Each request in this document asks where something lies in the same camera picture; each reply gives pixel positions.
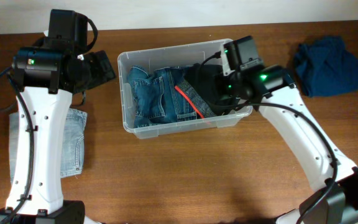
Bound black shorts red grey waistband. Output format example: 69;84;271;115
175;63;239;119

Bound navy blue shirt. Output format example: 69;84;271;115
293;36;358;98

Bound dark blue jeans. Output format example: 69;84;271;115
127;65;198;128

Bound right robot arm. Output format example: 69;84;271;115
219;36;358;224

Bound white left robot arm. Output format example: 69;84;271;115
0;9;116;223

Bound clear plastic storage bin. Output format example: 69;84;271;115
117;39;252;139

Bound light blue folded jeans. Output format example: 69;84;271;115
9;108;88;183

